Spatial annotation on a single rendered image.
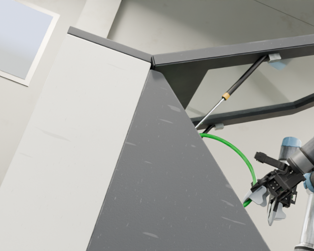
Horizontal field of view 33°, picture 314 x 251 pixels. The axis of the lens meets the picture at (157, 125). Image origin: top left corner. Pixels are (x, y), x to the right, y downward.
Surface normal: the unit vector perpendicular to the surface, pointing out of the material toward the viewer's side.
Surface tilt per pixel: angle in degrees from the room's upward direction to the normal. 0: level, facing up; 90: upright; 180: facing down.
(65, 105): 90
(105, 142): 90
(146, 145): 90
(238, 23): 90
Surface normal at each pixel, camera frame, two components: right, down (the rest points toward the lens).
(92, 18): 0.25, -0.32
